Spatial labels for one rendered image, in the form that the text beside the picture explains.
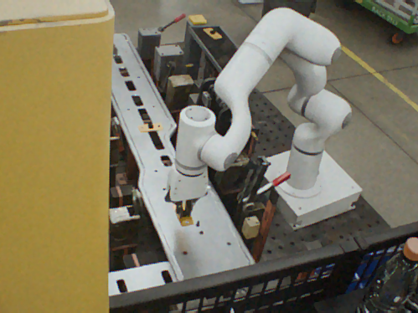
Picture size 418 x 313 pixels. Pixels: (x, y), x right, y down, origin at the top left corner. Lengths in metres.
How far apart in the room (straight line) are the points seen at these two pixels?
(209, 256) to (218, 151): 0.35
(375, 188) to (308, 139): 1.66
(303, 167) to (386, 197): 1.56
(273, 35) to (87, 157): 1.04
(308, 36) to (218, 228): 0.59
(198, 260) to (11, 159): 1.15
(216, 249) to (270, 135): 1.04
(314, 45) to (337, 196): 0.80
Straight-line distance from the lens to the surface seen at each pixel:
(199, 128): 1.25
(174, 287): 0.73
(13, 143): 0.34
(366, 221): 2.19
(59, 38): 0.31
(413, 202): 3.55
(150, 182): 1.67
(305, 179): 2.03
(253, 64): 1.33
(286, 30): 1.38
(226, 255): 1.50
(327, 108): 1.81
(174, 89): 1.98
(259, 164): 1.47
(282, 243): 1.98
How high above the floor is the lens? 2.13
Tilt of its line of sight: 39 degrees down
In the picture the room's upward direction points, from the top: 10 degrees clockwise
